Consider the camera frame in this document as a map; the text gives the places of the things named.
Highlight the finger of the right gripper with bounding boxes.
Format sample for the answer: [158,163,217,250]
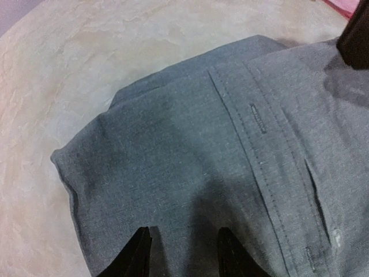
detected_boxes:
[336,0,368,70]

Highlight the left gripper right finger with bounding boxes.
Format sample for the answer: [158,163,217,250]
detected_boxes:
[217,227,267,277]

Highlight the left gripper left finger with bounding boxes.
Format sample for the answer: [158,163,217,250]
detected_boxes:
[98,227,152,277]

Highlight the grey blue button shirt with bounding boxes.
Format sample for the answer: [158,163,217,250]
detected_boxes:
[51,36,368,276]

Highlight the pink folded garment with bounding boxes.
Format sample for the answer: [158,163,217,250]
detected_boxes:
[323,0,362,20]

